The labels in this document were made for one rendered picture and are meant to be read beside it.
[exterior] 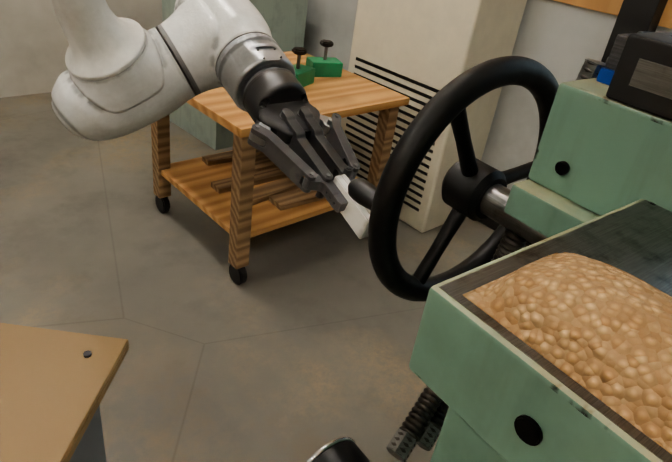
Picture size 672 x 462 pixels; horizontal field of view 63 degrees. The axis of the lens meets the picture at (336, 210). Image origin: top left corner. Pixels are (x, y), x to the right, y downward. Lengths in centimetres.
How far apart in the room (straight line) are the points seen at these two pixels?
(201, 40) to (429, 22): 129
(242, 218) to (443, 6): 93
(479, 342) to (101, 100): 57
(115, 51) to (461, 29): 133
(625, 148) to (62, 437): 53
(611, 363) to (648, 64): 26
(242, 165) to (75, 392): 97
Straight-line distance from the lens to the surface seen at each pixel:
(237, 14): 75
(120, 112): 75
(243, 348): 152
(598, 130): 48
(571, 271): 29
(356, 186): 56
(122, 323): 161
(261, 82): 68
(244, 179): 151
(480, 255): 71
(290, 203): 176
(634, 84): 47
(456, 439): 42
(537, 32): 207
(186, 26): 76
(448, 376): 31
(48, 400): 62
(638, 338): 27
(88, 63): 73
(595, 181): 49
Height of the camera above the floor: 107
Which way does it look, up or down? 30 degrees down
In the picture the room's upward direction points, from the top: 9 degrees clockwise
